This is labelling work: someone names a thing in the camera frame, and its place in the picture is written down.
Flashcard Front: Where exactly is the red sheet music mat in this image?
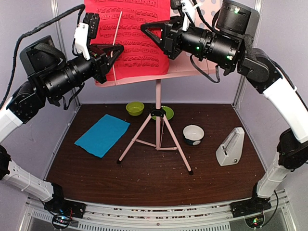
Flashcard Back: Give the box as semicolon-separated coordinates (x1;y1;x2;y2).
84;0;170;81

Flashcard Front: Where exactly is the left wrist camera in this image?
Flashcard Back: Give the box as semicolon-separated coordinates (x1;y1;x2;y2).
72;13;100;60

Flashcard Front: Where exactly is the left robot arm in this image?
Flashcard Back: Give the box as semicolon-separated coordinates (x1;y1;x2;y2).
0;36;124;214

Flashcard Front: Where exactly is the green plate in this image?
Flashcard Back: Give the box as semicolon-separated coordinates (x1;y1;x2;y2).
150;105;174;120

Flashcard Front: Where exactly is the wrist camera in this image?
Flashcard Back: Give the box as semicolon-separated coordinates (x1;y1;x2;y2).
72;13;100;60
170;0;200;31

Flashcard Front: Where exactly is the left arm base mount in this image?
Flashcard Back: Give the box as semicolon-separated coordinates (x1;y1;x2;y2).
41;200;86;230

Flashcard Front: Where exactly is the small green bowl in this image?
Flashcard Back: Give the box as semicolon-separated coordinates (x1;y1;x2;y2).
126;102;144;116

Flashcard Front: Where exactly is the white bowl dark outside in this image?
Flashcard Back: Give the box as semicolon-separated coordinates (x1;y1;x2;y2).
182;125;205;146

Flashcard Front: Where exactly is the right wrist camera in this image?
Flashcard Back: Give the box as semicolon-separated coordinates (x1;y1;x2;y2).
170;0;200;31

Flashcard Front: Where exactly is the blue cloth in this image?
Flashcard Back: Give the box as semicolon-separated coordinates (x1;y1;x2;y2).
75;114;130;158

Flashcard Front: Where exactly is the grey metronome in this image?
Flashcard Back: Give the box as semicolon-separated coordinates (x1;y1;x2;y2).
216;127;245;167

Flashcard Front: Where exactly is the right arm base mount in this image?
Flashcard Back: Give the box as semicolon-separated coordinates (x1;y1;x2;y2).
230;198;271;229

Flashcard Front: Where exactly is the aluminium front rail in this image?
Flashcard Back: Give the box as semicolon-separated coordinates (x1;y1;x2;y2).
24;190;292;231

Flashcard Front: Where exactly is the pink music stand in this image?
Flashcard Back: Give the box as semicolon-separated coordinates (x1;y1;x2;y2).
95;0;223;175

